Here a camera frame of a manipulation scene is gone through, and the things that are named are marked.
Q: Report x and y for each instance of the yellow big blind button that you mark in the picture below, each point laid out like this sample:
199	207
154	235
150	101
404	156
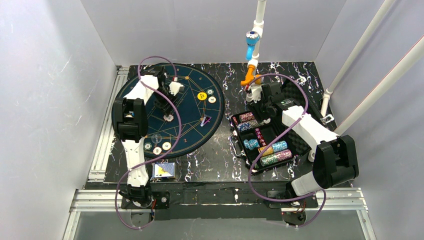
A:
202	96

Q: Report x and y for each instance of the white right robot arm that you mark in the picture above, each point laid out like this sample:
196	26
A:
334	157

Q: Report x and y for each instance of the round dark blue poker mat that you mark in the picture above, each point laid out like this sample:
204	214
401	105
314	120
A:
199	119

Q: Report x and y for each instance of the boxed deck of playing cards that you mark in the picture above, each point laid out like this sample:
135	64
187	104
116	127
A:
165	170

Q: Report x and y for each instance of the light blue chip stack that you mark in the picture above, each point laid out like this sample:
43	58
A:
251	144

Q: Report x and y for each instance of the aluminium frame rail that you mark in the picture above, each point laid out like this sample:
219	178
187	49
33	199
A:
97	196

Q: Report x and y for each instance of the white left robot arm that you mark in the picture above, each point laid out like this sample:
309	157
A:
130	116

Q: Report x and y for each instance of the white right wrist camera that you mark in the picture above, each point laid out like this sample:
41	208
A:
254	93

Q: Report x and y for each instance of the yellow poker chip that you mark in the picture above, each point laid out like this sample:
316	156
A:
212	99
166	146

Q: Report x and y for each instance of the green poker chip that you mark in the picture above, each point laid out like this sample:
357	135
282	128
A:
210	92
147	146

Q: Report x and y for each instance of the red and white poker chip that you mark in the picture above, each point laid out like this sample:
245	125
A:
168	118

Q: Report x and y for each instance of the clear dealer button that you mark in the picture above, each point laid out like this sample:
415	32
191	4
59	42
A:
156	138

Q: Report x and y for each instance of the chrome case handle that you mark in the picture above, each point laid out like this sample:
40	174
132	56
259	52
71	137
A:
234	145

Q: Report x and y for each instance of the red and green chip row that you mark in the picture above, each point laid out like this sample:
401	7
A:
246	117

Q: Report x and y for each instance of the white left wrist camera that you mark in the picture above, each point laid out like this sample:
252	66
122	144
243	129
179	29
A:
175	87

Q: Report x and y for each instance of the white pipe camera stand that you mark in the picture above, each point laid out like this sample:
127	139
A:
253	39

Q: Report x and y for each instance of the yellow chip stack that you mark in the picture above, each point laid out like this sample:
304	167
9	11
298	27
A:
266	150

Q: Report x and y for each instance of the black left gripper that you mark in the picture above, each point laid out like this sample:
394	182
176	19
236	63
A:
167	108

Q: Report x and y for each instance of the white thin diagonal pole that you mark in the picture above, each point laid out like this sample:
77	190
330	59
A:
358	48

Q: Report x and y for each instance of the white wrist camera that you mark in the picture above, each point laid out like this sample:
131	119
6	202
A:
175	87
254	93

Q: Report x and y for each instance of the black poker chip case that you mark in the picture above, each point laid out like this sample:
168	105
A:
273	128

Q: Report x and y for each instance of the white diagonal frame pole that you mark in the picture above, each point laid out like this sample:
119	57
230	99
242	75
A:
410	58

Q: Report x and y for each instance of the green and purple chip row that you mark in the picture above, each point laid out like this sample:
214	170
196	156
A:
276	157

